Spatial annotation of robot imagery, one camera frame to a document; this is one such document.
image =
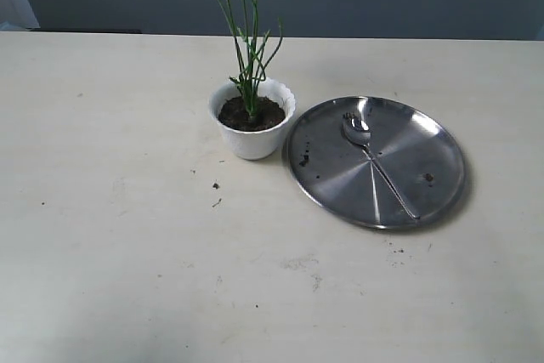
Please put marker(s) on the stainless steel spoon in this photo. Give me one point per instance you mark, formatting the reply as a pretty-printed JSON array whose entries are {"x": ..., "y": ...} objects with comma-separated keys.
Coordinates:
[{"x": 359, "y": 133}]

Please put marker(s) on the white scalloped flower pot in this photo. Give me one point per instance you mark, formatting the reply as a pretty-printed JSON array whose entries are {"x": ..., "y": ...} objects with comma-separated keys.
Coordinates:
[{"x": 259, "y": 144}]

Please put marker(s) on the round stainless steel plate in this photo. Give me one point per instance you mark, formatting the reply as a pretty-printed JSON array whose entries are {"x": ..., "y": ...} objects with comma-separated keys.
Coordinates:
[{"x": 419, "y": 154}]

